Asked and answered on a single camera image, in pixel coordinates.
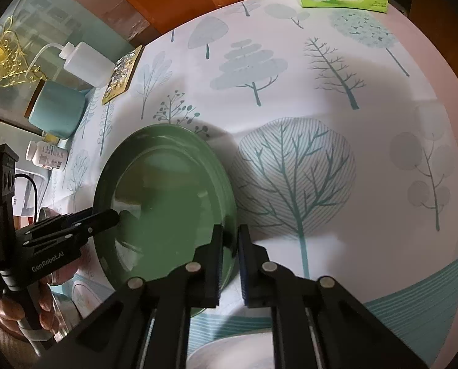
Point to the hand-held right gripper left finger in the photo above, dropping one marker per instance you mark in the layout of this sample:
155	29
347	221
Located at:
215	273

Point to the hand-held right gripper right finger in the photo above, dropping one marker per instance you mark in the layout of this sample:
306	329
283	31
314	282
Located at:
246	273

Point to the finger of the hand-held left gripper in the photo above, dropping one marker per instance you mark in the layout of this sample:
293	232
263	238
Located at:
73	218
102	220

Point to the steel bowl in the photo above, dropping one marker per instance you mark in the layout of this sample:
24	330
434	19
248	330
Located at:
54	213

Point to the green plate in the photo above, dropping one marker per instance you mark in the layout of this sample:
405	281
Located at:
167	200

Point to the person's left forearm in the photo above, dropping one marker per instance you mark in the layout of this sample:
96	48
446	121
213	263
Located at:
4	348

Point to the person's left hand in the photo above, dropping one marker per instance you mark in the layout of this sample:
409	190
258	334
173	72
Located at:
49	313

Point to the white pill bottle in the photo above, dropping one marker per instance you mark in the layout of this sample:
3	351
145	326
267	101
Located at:
48	155

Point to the white plate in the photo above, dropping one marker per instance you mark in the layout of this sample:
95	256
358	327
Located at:
229	353

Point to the small yellow object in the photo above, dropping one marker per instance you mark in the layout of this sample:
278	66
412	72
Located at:
54	138

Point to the teal ceramic jar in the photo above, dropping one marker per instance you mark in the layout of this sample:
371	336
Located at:
59	111

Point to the small snack packet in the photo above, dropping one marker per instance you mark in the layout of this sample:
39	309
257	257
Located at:
119	77

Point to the white squeeze bottle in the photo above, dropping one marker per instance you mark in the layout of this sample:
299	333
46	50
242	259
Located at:
86	63

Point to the tree print tablecloth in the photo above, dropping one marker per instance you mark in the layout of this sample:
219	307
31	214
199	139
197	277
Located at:
290	84

